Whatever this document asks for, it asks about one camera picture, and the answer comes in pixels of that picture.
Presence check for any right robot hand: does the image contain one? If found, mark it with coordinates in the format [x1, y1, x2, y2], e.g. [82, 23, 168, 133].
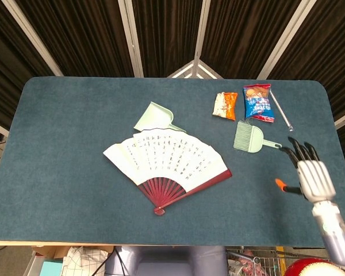
[275, 136, 336, 205]

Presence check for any red ribbed paper folding fan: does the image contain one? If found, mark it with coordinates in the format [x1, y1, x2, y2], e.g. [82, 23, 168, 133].
[102, 128, 233, 216]

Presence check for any light green hand brush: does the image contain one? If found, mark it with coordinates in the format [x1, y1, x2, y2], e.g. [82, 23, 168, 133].
[233, 120, 283, 154]

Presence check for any clear glass rod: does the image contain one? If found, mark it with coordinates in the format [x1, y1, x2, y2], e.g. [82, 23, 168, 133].
[269, 89, 294, 132]

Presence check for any red round shiny object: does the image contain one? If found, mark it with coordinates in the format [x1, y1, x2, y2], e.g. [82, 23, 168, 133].
[284, 258, 345, 276]

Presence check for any blue red snack bag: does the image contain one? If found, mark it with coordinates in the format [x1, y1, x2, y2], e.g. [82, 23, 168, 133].
[242, 83, 275, 124]

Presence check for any orange white snack packet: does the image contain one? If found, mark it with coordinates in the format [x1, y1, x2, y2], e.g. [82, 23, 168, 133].
[212, 91, 238, 121]

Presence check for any grey purple robot torso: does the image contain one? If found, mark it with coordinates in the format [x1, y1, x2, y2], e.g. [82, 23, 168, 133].
[105, 246, 228, 276]

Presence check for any light green plastic dustpan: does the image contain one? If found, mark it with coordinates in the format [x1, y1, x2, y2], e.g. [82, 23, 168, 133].
[133, 101, 187, 133]

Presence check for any dark brown curtain backdrop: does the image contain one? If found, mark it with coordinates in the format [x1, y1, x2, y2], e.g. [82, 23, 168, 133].
[0, 0, 345, 150]

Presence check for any white checkered cloth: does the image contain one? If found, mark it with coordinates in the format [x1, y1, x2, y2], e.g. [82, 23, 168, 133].
[62, 246, 110, 276]

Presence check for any blue felt table cover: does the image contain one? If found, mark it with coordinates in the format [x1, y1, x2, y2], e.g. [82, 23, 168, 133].
[0, 76, 345, 248]

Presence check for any brown cardboard box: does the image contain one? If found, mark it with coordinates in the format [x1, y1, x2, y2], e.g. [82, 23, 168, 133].
[31, 244, 116, 260]

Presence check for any teal box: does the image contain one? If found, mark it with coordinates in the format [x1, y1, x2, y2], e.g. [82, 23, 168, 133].
[39, 260, 64, 276]

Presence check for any metal wire basket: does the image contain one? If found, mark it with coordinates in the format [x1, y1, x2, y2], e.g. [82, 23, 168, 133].
[225, 246, 334, 276]

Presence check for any white screen frame post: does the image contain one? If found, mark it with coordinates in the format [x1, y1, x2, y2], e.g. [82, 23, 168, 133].
[257, 0, 317, 80]
[191, 0, 212, 79]
[117, 0, 144, 78]
[1, 0, 64, 77]

